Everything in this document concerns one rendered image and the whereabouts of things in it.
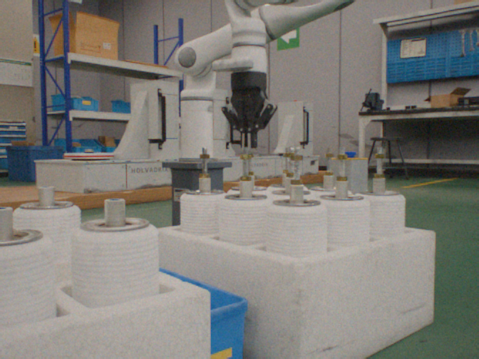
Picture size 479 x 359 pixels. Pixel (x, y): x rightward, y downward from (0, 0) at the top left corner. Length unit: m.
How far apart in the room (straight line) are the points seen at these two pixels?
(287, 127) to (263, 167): 0.80
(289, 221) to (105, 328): 0.33
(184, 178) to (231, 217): 0.53
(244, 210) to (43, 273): 0.39
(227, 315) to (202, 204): 0.27
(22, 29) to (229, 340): 6.94
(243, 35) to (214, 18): 7.31
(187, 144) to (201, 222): 0.47
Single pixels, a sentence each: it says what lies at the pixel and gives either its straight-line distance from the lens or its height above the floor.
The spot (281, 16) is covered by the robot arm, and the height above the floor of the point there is 0.67.
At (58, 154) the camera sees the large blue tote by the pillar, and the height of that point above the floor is 0.28.
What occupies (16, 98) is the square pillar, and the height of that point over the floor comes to 1.03.
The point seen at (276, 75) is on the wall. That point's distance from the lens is 7.28.
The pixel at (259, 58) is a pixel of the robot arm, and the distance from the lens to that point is 0.98.
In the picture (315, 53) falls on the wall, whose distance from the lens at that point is 6.97.
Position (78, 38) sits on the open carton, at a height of 1.65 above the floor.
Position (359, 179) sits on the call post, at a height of 0.26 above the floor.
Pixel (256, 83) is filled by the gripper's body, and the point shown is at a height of 0.47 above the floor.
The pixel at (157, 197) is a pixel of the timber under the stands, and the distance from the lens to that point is 3.07.
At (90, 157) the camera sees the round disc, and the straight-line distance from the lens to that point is 3.00.
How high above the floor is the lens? 0.34
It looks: 4 degrees down
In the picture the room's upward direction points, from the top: straight up
